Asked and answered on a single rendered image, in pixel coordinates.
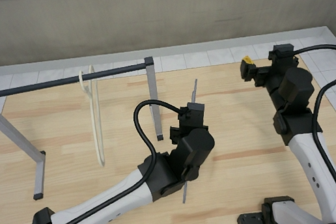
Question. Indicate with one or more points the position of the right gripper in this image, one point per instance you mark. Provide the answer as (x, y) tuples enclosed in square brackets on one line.
[(249, 71)]

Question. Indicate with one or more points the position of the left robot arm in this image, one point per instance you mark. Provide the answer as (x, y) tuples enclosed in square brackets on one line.
[(169, 175)]

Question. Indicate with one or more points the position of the grey metal rack with black rail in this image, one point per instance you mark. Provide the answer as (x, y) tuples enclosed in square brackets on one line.
[(40, 156)]

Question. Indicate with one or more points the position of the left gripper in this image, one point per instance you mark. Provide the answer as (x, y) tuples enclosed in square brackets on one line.
[(176, 137)]

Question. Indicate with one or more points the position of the cream hanger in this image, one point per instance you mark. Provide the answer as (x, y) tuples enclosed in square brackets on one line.
[(88, 89)]

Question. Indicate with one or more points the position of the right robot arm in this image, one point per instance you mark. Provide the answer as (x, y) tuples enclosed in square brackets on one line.
[(292, 98)]

